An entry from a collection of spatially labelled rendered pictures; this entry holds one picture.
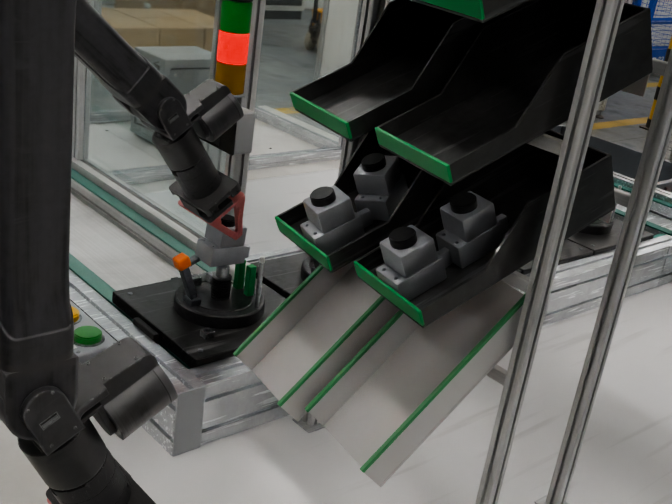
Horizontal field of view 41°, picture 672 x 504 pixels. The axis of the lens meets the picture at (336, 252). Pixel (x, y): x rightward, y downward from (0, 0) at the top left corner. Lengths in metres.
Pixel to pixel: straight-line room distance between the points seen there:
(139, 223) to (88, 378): 1.04
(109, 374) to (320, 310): 0.51
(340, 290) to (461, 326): 0.19
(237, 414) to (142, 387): 0.55
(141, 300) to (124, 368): 0.67
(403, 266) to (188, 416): 0.42
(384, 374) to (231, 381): 0.25
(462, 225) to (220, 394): 0.46
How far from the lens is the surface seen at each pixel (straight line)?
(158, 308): 1.42
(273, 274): 1.57
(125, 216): 1.83
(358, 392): 1.13
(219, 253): 1.36
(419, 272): 0.99
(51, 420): 0.73
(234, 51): 1.51
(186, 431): 1.27
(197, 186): 1.29
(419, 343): 1.13
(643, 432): 1.57
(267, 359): 1.23
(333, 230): 1.07
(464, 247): 1.02
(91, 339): 1.32
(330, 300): 1.22
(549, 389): 1.61
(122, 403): 0.78
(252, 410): 1.33
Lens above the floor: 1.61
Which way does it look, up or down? 22 degrees down
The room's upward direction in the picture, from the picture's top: 9 degrees clockwise
